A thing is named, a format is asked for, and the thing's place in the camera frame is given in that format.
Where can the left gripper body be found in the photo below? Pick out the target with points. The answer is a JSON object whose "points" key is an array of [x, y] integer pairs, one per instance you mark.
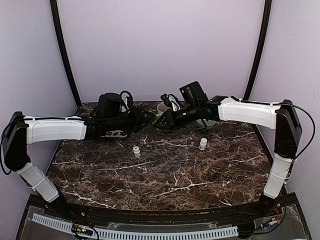
{"points": [[130, 123]]}

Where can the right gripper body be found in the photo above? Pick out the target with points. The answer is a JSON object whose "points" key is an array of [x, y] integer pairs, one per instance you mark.
{"points": [[191, 115]]}

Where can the white pill bottle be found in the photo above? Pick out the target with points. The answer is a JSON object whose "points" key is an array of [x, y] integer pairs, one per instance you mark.
{"points": [[203, 144], [136, 151]]}

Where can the green weekly pill organizer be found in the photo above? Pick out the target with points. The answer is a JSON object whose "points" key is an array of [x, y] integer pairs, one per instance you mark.
{"points": [[157, 125]]}

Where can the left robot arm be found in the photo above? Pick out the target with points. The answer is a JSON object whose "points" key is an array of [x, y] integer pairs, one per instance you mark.
{"points": [[23, 130]]}

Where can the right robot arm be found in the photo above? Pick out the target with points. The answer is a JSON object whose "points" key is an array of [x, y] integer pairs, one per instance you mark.
{"points": [[280, 117]]}

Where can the teal bowl right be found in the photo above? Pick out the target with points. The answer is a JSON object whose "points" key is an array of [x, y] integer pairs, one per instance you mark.
{"points": [[205, 124]]}

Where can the floral square plate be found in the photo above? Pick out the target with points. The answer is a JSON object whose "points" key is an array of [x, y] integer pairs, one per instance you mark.
{"points": [[116, 134]]}

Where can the cream ceramic mug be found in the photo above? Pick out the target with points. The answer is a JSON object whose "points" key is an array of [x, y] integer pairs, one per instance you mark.
{"points": [[161, 108]]}

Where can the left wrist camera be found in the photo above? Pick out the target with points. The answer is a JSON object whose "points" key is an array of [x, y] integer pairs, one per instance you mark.
{"points": [[127, 101]]}

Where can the black front rail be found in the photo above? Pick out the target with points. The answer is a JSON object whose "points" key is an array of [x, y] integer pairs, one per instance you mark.
{"points": [[240, 214]]}

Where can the right black frame post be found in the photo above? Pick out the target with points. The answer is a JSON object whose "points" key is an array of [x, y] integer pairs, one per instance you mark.
{"points": [[259, 49]]}

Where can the black frame post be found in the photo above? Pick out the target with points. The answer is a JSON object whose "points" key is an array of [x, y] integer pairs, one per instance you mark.
{"points": [[63, 51], [259, 49]]}

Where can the left black frame post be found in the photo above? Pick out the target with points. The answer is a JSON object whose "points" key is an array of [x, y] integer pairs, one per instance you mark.
{"points": [[63, 51]]}

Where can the white slotted cable duct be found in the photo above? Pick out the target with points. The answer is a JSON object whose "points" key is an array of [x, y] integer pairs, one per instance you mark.
{"points": [[121, 231]]}

